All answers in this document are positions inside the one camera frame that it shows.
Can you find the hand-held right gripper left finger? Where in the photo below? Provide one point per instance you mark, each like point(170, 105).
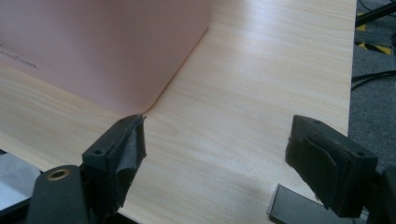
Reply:
point(115, 155)

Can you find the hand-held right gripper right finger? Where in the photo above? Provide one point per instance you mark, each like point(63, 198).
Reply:
point(330, 165)

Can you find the black metal stand bar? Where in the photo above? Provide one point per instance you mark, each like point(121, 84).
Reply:
point(375, 14)

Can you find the yellow and black floor tape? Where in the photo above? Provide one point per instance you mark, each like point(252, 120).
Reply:
point(373, 46)

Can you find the dark flat device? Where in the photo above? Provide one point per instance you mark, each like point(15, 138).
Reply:
point(295, 208)

